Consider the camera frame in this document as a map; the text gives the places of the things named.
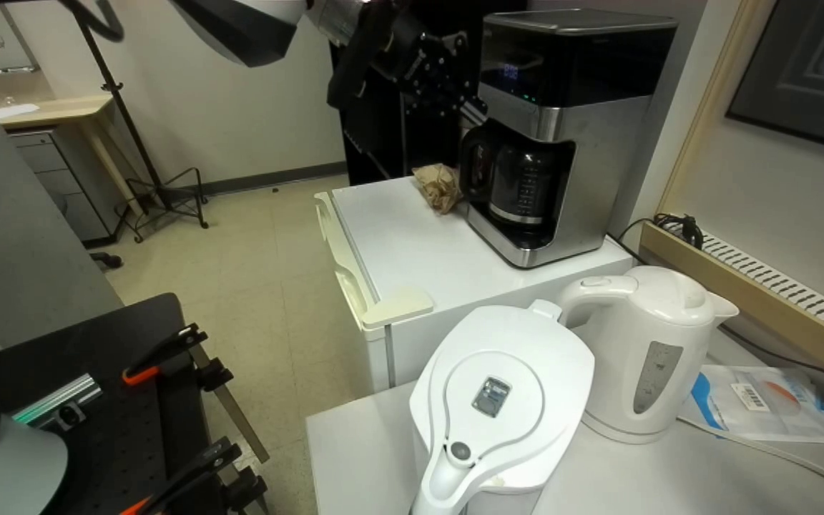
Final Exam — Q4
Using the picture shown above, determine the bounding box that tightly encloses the clear plastic packet blue print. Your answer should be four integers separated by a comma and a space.
674, 363, 824, 450

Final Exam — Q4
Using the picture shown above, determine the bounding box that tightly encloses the black power cable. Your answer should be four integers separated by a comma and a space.
610, 213, 710, 253

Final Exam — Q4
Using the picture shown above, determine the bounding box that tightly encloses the orange handled black clamp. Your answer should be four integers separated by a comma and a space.
118, 434, 268, 515
118, 320, 212, 390

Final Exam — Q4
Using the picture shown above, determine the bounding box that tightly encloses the green and white label tool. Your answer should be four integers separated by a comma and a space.
8, 369, 105, 434

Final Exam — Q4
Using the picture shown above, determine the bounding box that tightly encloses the glass coffee carafe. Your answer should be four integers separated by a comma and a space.
454, 120, 577, 228

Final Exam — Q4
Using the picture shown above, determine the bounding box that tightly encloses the black breadboard table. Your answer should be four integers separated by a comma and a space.
0, 288, 272, 515

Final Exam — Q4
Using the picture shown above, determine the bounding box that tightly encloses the white water filter pitcher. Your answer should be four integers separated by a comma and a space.
405, 298, 597, 515

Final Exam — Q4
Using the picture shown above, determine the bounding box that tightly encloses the white desk surface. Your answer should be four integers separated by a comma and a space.
302, 326, 824, 515

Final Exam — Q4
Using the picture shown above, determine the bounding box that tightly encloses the dark framed window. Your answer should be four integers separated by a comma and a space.
724, 0, 824, 161

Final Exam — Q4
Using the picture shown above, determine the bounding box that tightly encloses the white mini fridge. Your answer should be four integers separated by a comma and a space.
312, 174, 642, 394

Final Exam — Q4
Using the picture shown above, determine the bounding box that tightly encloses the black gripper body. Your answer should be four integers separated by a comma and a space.
360, 4, 436, 102

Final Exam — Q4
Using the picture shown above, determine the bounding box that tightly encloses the black light stand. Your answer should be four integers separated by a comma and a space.
55, 0, 212, 244

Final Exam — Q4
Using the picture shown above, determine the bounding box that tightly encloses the crumpled brown paper bag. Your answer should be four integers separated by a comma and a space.
410, 161, 468, 220

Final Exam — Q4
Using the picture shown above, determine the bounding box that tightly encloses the wooden top desk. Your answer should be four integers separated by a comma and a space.
0, 90, 152, 240

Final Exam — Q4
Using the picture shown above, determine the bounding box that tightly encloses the white electric kettle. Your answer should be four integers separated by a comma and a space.
554, 264, 742, 447

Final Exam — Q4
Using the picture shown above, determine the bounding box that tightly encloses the black and steel coffeemaker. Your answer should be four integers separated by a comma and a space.
454, 7, 680, 273

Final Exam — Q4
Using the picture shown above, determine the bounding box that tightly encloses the grey panel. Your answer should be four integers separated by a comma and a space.
0, 55, 125, 351

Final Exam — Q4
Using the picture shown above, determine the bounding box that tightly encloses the grey filing cabinet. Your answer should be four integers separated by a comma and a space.
5, 127, 125, 248

